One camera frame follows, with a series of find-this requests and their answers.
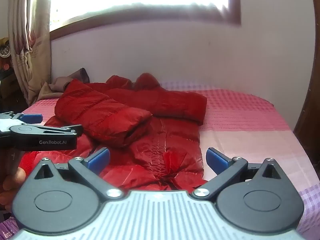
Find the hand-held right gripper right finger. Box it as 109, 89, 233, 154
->
192, 147, 284, 202

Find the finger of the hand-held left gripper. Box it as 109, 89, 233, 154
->
12, 113, 43, 124
9, 124, 84, 137

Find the beige floral curtain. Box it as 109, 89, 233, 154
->
7, 0, 53, 105

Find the brown wooden board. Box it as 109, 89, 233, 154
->
292, 0, 320, 153

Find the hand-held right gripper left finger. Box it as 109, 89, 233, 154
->
32, 147, 124, 201

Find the person's left hand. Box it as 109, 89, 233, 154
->
0, 166, 27, 212

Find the dark wooden desk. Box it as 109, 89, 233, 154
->
0, 74, 28, 113

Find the red down jacket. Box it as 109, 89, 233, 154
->
19, 73, 208, 195

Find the brown cloth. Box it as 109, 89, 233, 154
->
37, 67, 90, 100

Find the bed with pink checked sheet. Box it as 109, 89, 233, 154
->
19, 81, 320, 238

